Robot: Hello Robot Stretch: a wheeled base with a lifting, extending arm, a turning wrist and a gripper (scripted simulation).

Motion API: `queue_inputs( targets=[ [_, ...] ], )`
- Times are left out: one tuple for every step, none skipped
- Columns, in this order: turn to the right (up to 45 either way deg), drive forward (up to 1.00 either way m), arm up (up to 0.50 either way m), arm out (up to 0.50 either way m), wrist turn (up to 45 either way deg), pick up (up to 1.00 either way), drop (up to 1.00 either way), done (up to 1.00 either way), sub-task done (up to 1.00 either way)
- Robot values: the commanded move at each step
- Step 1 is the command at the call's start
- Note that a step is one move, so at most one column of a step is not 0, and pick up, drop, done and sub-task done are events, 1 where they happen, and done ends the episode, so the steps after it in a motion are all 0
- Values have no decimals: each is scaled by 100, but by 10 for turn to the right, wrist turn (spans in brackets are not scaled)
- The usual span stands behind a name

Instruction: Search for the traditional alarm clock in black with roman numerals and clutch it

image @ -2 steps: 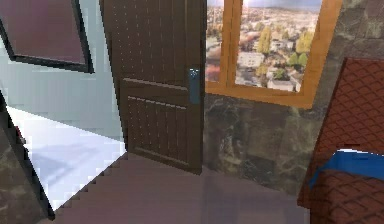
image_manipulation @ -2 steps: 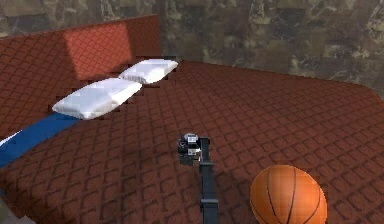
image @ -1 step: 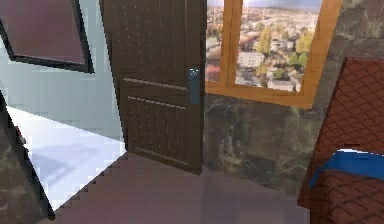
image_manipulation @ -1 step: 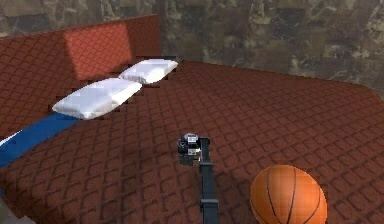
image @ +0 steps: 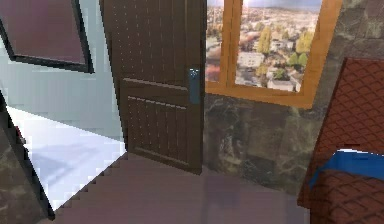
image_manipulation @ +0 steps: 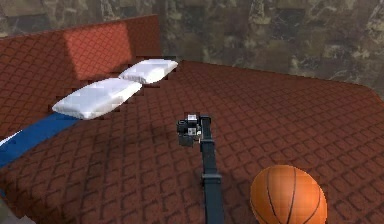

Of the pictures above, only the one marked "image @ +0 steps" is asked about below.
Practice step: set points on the red quilted bed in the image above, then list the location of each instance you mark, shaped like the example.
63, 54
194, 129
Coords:
356, 120

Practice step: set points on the black framed maroon picture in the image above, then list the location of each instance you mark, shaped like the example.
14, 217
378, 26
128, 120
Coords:
46, 30

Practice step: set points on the blue pillow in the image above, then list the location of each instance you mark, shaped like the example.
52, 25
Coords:
353, 165

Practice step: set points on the dark brown room door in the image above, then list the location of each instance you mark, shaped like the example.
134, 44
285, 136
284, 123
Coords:
156, 83

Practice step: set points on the orange framed window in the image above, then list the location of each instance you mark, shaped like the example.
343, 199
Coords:
273, 50

